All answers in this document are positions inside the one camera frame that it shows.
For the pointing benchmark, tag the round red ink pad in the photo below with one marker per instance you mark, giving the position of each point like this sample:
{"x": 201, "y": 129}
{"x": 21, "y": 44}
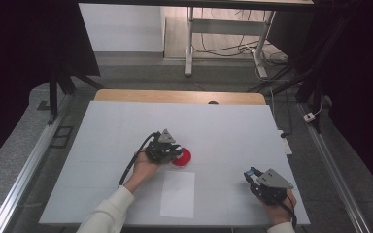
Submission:
{"x": 183, "y": 158}

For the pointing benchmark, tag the small white plug adapter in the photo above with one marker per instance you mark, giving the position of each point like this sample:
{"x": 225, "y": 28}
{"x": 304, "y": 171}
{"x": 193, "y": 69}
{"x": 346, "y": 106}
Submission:
{"x": 309, "y": 117}

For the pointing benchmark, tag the white metal desk frame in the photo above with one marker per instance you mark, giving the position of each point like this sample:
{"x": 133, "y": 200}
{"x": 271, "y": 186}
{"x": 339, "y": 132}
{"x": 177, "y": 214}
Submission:
{"x": 226, "y": 27}

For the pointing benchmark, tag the aluminium floor rail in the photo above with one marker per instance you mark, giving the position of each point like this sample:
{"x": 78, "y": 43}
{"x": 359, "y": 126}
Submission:
{"x": 26, "y": 168}
{"x": 333, "y": 171}

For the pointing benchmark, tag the person's left hand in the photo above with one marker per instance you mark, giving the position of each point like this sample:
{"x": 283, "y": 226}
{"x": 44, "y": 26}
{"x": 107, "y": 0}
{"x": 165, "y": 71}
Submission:
{"x": 144, "y": 168}

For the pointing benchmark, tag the person's right hand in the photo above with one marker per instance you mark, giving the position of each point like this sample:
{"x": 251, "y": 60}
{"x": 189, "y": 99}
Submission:
{"x": 280, "y": 212}

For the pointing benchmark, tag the black metal stand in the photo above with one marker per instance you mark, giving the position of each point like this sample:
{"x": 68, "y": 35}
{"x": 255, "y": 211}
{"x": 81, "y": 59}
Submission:
{"x": 60, "y": 87}
{"x": 307, "y": 81}

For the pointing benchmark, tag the white paper sheet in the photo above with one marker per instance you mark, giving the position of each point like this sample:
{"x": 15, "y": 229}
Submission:
{"x": 177, "y": 194}

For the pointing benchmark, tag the black curtain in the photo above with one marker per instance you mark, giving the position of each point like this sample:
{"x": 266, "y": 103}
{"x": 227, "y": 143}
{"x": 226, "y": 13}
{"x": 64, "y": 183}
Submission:
{"x": 19, "y": 64}
{"x": 356, "y": 81}

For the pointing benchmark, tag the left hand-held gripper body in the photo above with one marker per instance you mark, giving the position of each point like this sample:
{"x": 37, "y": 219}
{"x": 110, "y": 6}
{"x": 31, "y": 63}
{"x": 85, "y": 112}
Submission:
{"x": 159, "y": 147}

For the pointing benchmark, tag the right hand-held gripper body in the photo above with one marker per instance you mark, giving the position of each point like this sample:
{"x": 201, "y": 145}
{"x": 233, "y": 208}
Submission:
{"x": 272, "y": 187}

